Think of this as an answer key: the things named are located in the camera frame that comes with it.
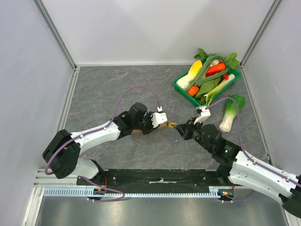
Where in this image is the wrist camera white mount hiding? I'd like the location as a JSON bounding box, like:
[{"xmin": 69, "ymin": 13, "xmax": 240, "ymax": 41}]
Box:
[
  {"xmin": 194, "ymin": 105, "xmax": 211, "ymax": 124},
  {"xmin": 151, "ymin": 106, "xmax": 167, "ymax": 128}
]

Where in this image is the bok choy toy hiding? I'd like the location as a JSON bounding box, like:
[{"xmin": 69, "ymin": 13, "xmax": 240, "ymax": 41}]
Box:
[{"xmin": 219, "ymin": 94, "xmax": 246, "ymax": 133}]

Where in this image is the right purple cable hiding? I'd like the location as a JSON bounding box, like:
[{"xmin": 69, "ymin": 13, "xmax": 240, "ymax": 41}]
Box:
[{"xmin": 206, "ymin": 97, "xmax": 301, "ymax": 203}]

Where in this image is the orange carrot toy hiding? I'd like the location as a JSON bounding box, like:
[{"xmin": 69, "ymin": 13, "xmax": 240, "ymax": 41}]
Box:
[{"xmin": 206, "ymin": 62, "xmax": 226, "ymax": 77}]

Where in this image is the small orange pumpkin toy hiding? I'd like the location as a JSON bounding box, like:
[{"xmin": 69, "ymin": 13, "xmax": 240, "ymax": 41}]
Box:
[{"xmin": 187, "ymin": 85, "xmax": 199, "ymax": 97}]

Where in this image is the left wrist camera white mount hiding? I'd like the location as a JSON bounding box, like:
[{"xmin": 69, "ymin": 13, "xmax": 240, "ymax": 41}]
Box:
[{"xmin": 151, "ymin": 106, "xmax": 167, "ymax": 128}]

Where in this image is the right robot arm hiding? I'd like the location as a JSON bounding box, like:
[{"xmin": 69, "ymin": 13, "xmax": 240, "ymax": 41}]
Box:
[{"xmin": 174, "ymin": 118, "xmax": 301, "ymax": 218}]

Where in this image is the yellow napa cabbage toy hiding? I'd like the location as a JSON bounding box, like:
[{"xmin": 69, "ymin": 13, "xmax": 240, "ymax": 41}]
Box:
[{"xmin": 176, "ymin": 60, "xmax": 203, "ymax": 90}]

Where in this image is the green leafy vegetable toy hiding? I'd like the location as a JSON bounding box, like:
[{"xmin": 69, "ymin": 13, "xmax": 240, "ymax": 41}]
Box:
[{"xmin": 195, "ymin": 77, "xmax": 221, "ymax": 105}]

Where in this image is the green long beans toy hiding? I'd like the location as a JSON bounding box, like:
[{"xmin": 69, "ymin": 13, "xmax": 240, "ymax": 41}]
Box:
[{"xmin": 184, "ymin": 54, "xmax": 230, "ymax": 91}]

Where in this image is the white green leek toy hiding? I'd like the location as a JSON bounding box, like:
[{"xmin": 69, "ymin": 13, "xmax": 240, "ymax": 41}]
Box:
[{"xmin": 205, "ymin": 74, "xmax": 235, "ymax": 105}]

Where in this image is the brown cardboard express box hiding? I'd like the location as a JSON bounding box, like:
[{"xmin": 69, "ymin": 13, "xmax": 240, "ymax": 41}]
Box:
[{"xmin": 131, "ymin": 122, "xmax": 168, "ymax": 135}]

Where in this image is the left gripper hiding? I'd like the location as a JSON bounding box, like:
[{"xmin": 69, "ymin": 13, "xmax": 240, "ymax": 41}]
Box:
[{"xmin": 133, "ymin": 111, "xmax": 160, "ymax": 135}]

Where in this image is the yellow utility knife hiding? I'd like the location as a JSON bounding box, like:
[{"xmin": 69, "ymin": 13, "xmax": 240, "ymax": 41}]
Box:
[{"xmin": 166, "ymin": 122, "xmax": 179, "ymax": 128}]

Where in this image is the purple cable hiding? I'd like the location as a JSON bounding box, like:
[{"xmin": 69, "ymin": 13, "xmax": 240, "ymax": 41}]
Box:
[
  {"xmin": 44, "ymin": 86, "xmax": 163, "ymax": 203},
  {"xmin": 206, "ymin": 97, "xmax": 301, "ymax": 203}
]

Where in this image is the grey slotted cable duct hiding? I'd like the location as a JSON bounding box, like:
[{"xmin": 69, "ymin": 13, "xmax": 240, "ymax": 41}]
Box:
[{"xmin": 43, "ymin": 186, "xmax": 236, "ymax": 198}]

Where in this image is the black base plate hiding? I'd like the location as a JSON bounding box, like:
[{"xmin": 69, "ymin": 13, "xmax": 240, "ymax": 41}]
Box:
[{"xmin": 91, "ymin": 169, "xmax": 233, "ymax": 194}]

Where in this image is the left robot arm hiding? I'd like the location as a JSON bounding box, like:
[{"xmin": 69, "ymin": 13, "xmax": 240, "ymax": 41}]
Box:
[{"xmin": 42, "ymin": 102, "xmax": 167, "ymax": 185}]

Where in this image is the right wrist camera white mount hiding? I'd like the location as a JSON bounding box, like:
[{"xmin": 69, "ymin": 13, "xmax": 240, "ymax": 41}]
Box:
[{"xmin": 194, "ymin": 105, "xmax": 211, "ymax": 124}]

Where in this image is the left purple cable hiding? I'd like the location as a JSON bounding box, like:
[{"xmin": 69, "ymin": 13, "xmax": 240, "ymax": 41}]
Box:
[{"xmin": 44, "ymin": 86, "xmax": 163, "ymax": 203}]

